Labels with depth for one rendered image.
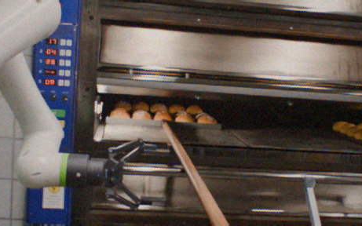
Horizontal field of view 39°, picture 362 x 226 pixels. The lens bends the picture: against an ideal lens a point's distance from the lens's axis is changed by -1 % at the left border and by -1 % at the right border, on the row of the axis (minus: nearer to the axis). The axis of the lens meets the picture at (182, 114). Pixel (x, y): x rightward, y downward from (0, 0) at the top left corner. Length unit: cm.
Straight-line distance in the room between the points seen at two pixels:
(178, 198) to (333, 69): 78
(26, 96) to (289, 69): 103
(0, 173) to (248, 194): 94
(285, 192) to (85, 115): 83
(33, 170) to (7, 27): 47
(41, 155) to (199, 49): 80
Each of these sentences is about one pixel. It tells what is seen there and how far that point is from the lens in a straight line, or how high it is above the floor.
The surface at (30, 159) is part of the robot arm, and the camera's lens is 138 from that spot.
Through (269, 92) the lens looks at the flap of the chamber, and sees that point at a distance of 182.
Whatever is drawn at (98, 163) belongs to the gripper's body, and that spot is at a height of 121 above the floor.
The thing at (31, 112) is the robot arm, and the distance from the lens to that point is 140.
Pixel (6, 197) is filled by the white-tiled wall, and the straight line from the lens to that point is 201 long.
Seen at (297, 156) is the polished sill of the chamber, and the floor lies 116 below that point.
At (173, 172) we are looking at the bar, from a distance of 156.
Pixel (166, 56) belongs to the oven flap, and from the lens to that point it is 188.
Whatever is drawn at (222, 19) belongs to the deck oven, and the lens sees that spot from 193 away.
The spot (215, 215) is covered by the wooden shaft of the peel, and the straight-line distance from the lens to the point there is 105.
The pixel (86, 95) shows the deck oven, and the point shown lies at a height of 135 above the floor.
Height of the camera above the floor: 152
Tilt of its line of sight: 7 degrees down
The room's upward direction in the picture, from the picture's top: 4 degrees clockwise
